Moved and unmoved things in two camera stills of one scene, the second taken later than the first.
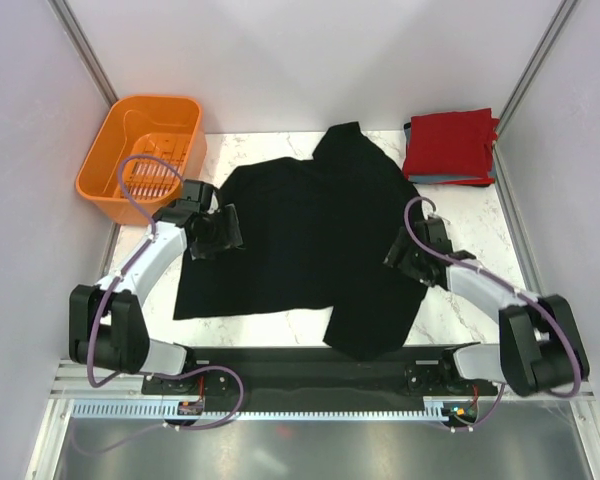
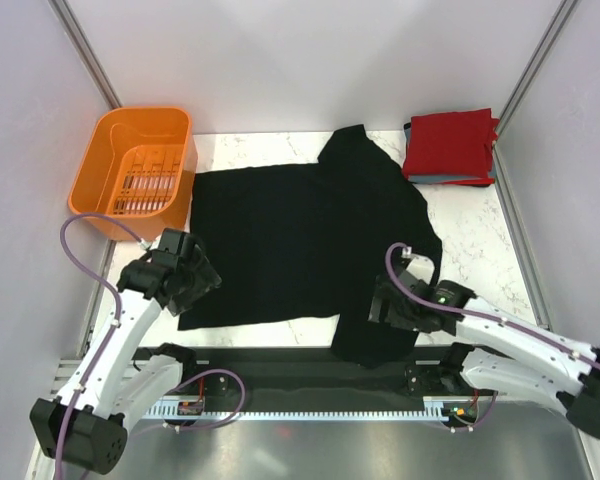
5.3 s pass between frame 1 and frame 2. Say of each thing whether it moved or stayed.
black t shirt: stayed
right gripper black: moved
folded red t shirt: stayed
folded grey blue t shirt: stayed
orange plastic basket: moved
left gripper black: moved
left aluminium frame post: stayed
